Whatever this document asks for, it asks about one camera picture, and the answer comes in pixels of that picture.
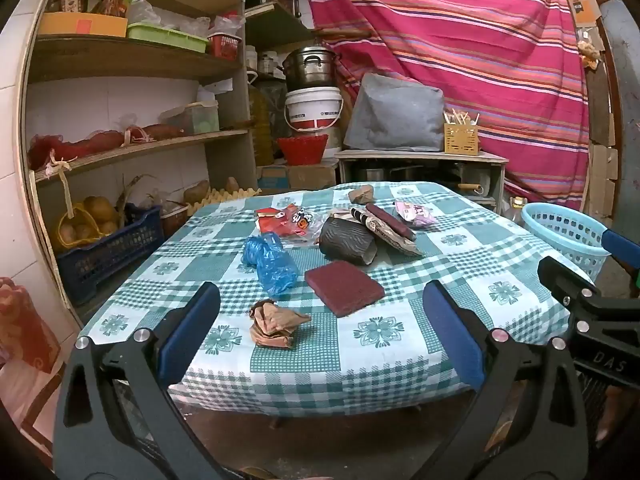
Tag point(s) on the blue plastic bag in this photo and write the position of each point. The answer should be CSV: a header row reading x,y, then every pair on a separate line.
x,y
270,262

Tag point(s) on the yellow oil bottle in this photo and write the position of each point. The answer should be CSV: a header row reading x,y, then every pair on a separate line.
x,y
260,130

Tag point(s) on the grey cushion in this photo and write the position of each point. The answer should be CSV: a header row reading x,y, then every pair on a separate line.
x,y
395,115

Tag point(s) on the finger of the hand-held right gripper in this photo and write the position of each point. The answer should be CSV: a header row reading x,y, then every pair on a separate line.
x,y
615,240
567,280

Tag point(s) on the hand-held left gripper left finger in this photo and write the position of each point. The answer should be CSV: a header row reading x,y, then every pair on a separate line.
x,y
192,330

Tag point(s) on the small brown paper ball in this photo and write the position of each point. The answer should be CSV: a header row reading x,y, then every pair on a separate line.
x,y
361,192

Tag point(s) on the egg tray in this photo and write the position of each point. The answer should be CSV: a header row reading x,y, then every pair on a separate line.
x,y
220,196

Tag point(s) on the pink snack wrapper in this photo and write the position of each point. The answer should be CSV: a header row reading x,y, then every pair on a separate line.
x,y
415,212

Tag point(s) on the red mesh bag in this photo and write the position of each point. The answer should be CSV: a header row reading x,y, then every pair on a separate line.
x,y
75,146

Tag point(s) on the small red basket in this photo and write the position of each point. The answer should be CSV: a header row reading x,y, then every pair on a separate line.
x,y
223,46

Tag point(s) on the brown potato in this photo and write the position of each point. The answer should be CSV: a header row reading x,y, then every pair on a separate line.
x,y
196,191

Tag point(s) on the metal cooking pot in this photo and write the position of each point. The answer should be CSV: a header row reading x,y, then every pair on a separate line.
x,y
307,67

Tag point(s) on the pink striped cloth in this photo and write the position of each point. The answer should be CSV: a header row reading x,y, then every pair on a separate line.
x,y
450,35

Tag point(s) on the red snack wrapper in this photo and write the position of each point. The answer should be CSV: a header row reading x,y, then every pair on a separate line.
x,y
285,222

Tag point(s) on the light blue plastic basket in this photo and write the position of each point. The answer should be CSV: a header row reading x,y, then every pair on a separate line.
x,y
565,232

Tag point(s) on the translucent plastic container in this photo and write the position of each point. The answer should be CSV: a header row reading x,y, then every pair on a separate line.
x,y
195,119

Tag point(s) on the white plastic bucket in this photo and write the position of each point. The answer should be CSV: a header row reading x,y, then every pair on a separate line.
x,y
312,110

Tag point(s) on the yellow utensil holder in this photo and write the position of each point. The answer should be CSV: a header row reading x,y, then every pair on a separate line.
x,y
461,137

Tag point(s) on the maroon scouring pad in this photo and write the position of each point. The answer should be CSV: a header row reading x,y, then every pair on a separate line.
x,y
344,287

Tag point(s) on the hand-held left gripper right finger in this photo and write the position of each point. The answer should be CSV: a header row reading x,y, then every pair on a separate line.
x,y
452,332

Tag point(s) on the blue plastic crate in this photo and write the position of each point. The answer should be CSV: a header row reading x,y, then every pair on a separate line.
x,y
107,260

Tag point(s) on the green checkered tablecloth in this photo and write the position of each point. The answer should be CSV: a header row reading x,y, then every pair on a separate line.
x,y
400,320

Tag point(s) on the yellow mesh bag of potatoes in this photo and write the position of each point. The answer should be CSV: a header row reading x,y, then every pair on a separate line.
x,y
87,222

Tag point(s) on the green plastic tray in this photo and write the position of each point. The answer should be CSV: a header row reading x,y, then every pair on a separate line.
x,y
167,37

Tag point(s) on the red plastic basket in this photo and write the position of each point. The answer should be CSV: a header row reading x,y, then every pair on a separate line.
x,y
302,149

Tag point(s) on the brown printed paper bag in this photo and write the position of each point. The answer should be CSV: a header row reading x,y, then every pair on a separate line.
x,y
392,235

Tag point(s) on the dark crushed paper cup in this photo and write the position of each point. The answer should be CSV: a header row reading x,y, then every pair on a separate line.
x,y
346,240

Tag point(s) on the brown paper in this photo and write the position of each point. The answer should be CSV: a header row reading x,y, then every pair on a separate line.
x,y
275,322

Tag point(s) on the maroon stick wrapper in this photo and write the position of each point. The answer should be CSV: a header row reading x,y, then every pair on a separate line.
x,y
390,220

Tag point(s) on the wooden shelf unit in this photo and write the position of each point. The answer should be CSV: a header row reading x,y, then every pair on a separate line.
x,y
130,57

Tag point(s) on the yellow cardboard box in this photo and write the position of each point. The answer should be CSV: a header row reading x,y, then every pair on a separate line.
x,y
82,25

